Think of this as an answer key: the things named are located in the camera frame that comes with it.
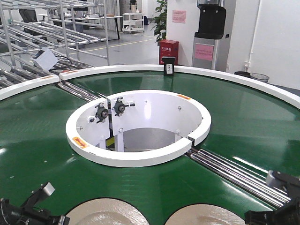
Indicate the metal roller rack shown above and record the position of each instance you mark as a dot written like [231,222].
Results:
[30,37]

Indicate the black sensor bracket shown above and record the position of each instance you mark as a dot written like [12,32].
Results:
[168,65]

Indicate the black water dispenser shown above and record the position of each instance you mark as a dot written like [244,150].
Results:
[210,31]

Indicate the green potted plant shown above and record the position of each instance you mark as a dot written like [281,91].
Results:
[160,21]

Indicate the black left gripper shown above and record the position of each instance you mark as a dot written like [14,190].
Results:
[12,215]

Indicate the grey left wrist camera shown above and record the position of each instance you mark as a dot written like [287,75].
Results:
[45,190]

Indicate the white rolling cart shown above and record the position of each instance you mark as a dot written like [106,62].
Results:
[132,22]

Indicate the steel conveyor rollers left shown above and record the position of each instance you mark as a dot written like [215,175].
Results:
[81,93]

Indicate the steel conveyor rollers right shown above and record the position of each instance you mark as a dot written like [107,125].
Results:
[240,176]

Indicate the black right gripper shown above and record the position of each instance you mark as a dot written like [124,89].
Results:
[289,214]

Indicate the white controller box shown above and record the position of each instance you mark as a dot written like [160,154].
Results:
[44,59]

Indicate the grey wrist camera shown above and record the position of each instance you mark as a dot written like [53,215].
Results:
[45,190]
[282,181]

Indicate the white outer conveyor rim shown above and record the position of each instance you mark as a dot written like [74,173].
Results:
[50,79]

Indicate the pink wall notice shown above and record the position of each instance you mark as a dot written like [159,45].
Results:
[179,16]

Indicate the beige plate black rim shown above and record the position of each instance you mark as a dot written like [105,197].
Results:
[204,214]

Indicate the red fire equipment box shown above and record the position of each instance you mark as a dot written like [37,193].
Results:
[168,48]

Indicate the steel conveyor rollers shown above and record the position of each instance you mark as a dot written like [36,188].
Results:
[240,176]
[81,93]

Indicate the beige plate left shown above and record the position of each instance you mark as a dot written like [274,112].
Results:
[106,211]

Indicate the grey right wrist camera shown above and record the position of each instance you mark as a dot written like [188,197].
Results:
[282,181]

